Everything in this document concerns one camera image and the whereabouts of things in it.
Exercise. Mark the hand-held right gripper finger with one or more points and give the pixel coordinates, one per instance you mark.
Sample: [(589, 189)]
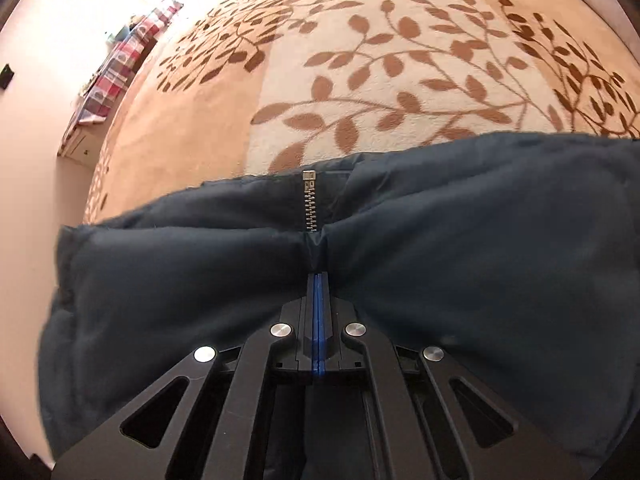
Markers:
[(313, 310), (322, 310)]

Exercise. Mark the dark blue quilted jacket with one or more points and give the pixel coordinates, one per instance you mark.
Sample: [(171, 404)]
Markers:
[(450, 240)]

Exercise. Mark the beige leaf-patterned blanket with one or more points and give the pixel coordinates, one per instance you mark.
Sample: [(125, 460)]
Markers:
[(400, 35)]

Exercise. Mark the white drawer cabinet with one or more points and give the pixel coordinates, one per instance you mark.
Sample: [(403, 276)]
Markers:
[(75, 142)]

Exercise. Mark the plaid tablecloth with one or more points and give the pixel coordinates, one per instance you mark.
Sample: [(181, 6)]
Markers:
[(120, 65)]

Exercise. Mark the black wall switch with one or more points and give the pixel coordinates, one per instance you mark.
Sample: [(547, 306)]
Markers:
[(5, 76)]

